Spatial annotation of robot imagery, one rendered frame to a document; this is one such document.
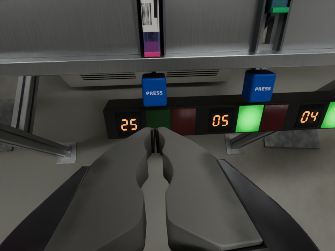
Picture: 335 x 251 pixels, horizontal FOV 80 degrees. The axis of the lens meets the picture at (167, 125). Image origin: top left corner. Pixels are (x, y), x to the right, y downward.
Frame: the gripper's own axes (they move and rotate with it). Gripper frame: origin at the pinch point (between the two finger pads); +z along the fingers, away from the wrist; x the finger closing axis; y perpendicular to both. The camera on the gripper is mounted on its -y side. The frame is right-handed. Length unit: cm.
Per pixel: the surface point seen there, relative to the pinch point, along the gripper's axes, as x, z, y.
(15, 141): -38, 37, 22
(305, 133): 67, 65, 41
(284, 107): 15.3, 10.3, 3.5
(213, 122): 6.9, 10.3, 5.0
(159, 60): 0.6, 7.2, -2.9
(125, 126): -3.7, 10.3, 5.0
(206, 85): 24, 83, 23
